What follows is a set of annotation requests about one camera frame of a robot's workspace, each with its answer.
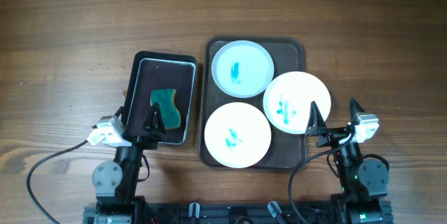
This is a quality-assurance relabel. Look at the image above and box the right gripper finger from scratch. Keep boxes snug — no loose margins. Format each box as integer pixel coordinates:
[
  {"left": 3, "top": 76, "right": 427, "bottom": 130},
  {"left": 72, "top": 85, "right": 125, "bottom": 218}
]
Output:
[
  {"left": 349, "top": 98, "right": 364, "bottom": 117},
  {"left": 305, "top": 101, "right": 328, "bottom": 137}
]

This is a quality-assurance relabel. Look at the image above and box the green yellow sponge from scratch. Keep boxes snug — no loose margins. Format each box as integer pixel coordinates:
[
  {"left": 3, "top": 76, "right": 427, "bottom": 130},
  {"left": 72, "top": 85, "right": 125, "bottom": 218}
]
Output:
[{"left": 150, "top": 89, "right": 181, "bottom": 130}]

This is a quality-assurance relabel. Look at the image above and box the white plate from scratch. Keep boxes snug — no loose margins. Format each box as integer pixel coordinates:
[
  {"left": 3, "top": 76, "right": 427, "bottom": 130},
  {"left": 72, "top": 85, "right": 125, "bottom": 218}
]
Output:
[
  {"left": 263, "top": 71, "right": 331, "bottom": 135},
  {"left": 204, "top": 102, "right": 272, "bottom": 168}
]

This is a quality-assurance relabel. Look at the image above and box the white plate front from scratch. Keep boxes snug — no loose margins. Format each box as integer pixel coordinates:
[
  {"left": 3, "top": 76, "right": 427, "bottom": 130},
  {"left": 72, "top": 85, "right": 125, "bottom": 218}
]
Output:
[{"left": 204, "top": 102, "right": 272, "bottom": 168}]

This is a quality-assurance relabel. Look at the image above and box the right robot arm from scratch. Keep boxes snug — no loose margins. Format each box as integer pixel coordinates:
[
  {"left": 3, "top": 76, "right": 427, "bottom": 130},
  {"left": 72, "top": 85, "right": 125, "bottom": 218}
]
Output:
[{"left": 305, "top": 98, "right": 390, "bottom": 223}]

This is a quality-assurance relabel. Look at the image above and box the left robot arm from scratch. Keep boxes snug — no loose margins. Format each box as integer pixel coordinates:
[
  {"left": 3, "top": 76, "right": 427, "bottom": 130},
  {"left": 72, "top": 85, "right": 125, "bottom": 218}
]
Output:
[{"left": 82, "top": 103, "right": 166, "bottom": 224}]

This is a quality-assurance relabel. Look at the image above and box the brown plastic serving tray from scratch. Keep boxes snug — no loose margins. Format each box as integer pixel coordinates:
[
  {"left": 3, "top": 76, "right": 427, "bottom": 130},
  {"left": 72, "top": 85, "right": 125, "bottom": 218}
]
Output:
[{"left": 198, "top": 36, "right": 307, "bottom": 172}]

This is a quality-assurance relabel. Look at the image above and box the small black metal tray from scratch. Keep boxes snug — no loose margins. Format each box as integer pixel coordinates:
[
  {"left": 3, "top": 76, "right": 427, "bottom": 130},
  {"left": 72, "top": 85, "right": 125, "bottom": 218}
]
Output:
[{"left": 122, "top": 51, "right": 197, "bottom": 145}]

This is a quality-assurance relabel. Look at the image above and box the pale blue plate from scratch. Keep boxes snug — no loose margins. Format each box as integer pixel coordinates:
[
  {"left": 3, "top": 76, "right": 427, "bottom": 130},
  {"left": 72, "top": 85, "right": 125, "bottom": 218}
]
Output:
[{"left": 212, "top": 40, "right": 274, "bottom": 98}]

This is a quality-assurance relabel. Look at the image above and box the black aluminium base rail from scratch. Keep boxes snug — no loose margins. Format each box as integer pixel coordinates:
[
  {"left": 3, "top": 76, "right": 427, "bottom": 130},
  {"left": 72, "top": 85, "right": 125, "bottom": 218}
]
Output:
[{"left": 82, "top": 201, "right": 394, "bottom": 224}]

